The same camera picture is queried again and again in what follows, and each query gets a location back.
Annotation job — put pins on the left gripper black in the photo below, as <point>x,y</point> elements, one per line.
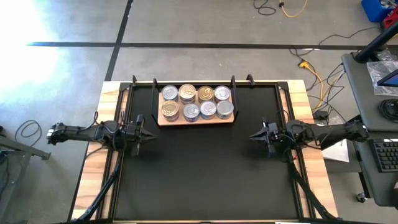
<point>133,137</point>

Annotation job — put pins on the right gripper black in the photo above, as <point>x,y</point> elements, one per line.
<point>273,137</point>

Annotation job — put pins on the gold-lid can cream label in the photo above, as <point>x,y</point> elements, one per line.
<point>170,109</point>

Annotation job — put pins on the silver-lid can green label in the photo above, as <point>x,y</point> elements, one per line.
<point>225,109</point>

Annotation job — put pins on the silver-lid can teal label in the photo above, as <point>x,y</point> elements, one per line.
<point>208,109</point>
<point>169,92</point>

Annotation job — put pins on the silver-lid can red label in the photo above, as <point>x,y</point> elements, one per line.
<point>222,92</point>

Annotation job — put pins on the gold-lid can blue red label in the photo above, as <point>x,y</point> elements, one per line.
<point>187,92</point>

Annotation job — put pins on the gold-lid can olive label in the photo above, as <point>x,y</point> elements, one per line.
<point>205,93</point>

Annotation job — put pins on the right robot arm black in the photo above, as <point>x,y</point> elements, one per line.
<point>323,132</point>

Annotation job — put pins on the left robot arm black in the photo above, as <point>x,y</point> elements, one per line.
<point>87,132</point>

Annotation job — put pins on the black power brick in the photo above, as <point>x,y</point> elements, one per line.
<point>320,114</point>

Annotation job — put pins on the black table mat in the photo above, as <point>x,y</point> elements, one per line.
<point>202,174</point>

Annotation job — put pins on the white paper sheet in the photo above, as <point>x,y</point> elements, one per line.
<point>337,154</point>

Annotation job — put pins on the grey desk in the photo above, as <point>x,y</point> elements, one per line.
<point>365,174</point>
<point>357,93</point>

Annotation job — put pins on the grey metal stand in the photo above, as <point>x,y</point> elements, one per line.
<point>31,150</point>

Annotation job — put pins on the caster wheel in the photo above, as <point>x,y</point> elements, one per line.
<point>361,197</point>

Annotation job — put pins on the black keyboard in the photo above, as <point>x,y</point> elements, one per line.
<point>385,155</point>

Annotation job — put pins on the clear plastic bag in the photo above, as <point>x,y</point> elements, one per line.
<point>376,73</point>

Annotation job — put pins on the monitor with blue screen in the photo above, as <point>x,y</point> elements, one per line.
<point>391,80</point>

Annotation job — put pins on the black pole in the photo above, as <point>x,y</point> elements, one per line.
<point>373,46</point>

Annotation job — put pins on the blue bin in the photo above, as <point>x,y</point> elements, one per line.
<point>373,11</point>

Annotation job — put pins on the red box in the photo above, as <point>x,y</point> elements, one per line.
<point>391,21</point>

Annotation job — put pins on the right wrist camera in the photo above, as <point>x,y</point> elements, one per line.
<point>265,123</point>

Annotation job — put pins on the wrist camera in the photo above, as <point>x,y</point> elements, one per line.
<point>265,123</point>
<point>140,119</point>

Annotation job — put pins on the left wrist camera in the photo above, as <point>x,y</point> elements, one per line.
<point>140,119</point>

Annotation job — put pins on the black metal table frame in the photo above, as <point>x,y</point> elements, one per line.
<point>124,86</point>

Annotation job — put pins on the wooden shelf black metal frame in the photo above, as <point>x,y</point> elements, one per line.
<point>202,122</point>

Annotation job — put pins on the black diagonal frame strut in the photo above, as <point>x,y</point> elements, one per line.
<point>102,194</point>
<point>308,193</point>

